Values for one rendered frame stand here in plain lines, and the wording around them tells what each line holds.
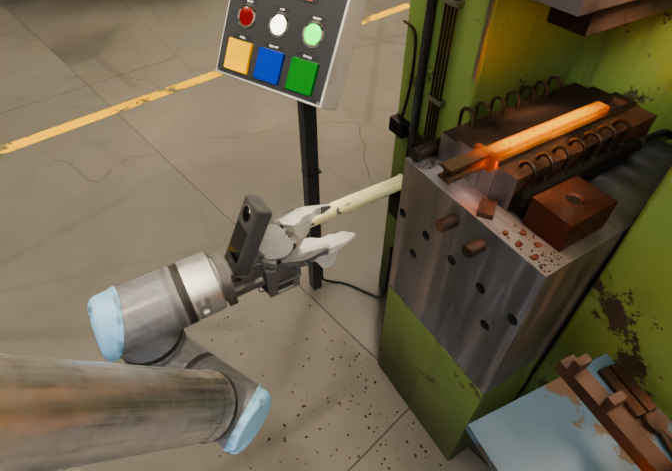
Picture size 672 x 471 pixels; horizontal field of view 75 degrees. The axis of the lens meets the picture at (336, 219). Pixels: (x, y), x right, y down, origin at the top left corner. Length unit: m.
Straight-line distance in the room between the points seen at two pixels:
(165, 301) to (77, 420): 0.24
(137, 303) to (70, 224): 1.85
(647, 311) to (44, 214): 2.41
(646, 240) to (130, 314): 0.83
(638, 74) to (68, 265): 2.13
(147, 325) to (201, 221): 1.61
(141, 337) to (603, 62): 1.14
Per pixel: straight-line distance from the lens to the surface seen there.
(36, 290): 2.23
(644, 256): 0.95
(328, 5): 1.08
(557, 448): 0.83
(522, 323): 0.91
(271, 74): 1.13
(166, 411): 0.50
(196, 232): 2.17
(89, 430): 0.43
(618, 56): 1.26
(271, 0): 1.17
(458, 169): 0.81
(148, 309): 0.62
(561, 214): 0.82
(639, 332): 1.04
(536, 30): 1.14
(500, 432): 0.81
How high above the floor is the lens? 1.49
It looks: 44 degrees down
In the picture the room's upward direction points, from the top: straight up
